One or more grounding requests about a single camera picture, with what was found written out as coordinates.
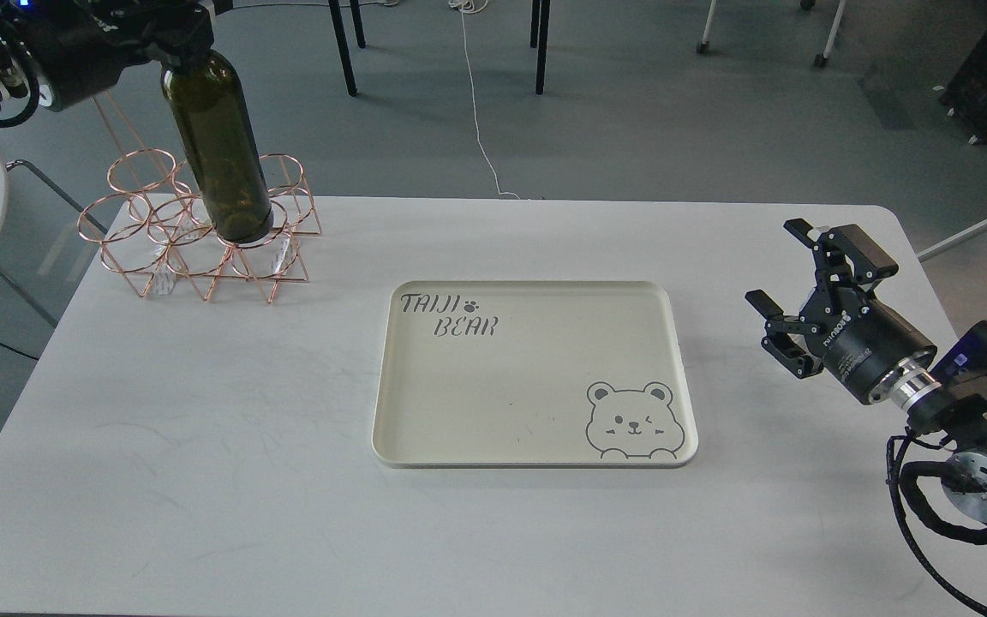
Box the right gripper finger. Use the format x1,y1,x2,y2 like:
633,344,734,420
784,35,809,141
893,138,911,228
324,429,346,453
783,219,900,298
745,290,823,379

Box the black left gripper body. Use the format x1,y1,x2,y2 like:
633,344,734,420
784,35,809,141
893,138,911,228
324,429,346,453
27,1,215,111

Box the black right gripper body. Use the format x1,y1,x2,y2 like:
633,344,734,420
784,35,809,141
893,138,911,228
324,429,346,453
802,286,937,404

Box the dark green wine bottle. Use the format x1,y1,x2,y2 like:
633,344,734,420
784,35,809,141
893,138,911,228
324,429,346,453
161,51,273,245

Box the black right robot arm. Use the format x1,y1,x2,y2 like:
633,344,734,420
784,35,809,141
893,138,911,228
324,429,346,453
745,219,987,616

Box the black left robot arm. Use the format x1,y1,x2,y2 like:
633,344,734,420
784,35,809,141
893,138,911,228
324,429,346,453
0,1,234,129

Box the white rolling stand legs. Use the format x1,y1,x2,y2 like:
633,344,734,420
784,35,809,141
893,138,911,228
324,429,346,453
696,1,851,71

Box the black table legs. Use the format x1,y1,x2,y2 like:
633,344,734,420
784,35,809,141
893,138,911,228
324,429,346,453
321,1,552,100

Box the cream bear serving tray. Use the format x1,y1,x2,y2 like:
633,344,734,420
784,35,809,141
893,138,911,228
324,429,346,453
372,280,700,468

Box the copper wire bottle rack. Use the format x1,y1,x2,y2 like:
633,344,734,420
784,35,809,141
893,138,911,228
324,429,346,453
76,94,323,305

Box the white floor cable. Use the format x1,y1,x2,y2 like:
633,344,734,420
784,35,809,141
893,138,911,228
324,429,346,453
448,0,522,201

